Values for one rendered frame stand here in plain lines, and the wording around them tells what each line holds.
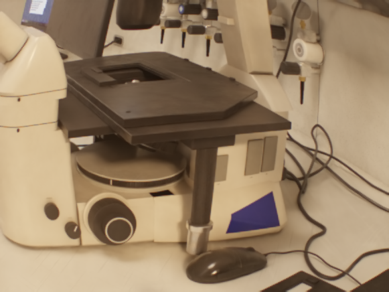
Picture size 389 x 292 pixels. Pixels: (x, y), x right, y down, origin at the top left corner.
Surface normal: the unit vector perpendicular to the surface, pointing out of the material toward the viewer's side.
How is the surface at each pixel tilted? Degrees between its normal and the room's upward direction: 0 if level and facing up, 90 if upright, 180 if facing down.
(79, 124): 0
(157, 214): 90
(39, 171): 90
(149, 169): 0
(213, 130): 90
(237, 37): 100
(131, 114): 0
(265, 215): 48
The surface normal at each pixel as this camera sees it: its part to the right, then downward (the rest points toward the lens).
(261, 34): 0.46, 0.31
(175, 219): 0.15, 0.33
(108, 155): 0.07, -0.95
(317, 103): -0.88, 0.09
